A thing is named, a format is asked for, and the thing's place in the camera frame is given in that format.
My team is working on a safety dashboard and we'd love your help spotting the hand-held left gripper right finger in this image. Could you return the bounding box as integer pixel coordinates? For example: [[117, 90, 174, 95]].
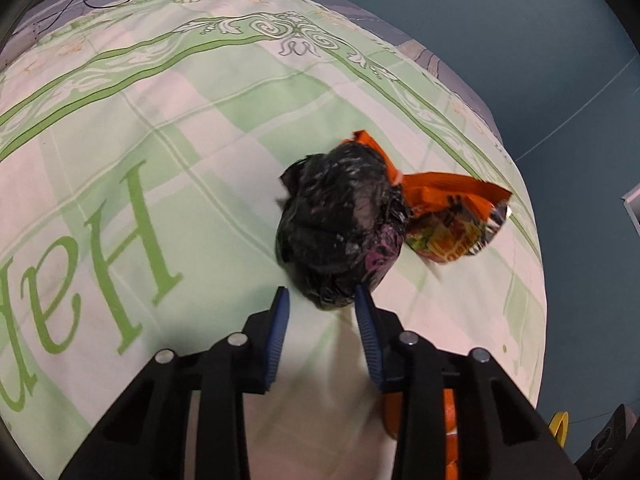
[[354, 284, 583, 480]]

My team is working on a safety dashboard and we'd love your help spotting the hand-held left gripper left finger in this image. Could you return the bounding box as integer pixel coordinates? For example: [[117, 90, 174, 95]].
[[60, 286, 292, 480]]

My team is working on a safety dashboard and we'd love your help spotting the orange plastic wrapper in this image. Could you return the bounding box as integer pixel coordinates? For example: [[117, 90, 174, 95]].
[[382, 387, 460, 480]]

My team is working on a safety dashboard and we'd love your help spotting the black plastic bag purple print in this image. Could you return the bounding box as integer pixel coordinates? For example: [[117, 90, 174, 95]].
[[276, 141, 412, 311]]

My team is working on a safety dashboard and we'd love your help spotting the orange snack wrapper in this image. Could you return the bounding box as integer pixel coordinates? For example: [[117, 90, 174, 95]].
[[342, 130, 514, 265]]

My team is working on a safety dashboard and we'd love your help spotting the yellow object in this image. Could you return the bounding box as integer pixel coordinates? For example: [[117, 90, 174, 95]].
[[547, 410, 571, 448]]

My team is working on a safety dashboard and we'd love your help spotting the black device with round holes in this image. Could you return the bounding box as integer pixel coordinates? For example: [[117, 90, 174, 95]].
[[575, 404, 640, 480]]

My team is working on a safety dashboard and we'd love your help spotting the green printed blanket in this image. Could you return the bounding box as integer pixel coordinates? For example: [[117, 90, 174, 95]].
[[0, 0, 546, 480]]

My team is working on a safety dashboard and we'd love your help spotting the white furniture panel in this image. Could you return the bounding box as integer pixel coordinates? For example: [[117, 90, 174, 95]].
[[620, 182, 640, 231]]

